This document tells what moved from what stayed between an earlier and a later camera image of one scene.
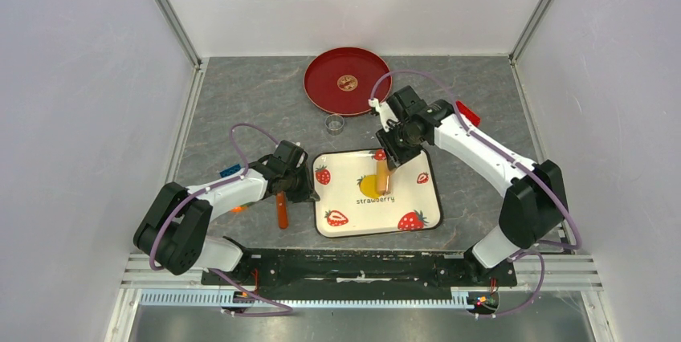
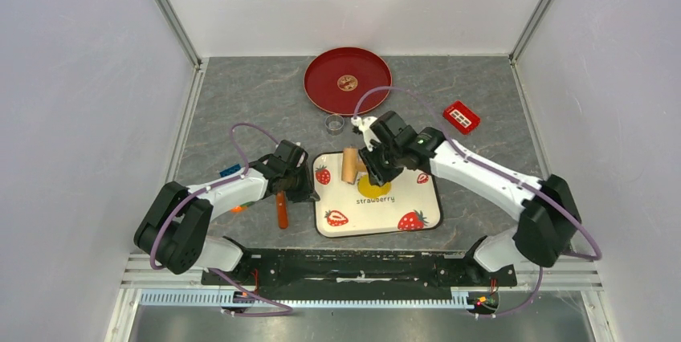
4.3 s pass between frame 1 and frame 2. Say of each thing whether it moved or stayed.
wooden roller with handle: moved
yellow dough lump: stayed
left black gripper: stayed
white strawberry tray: stayed
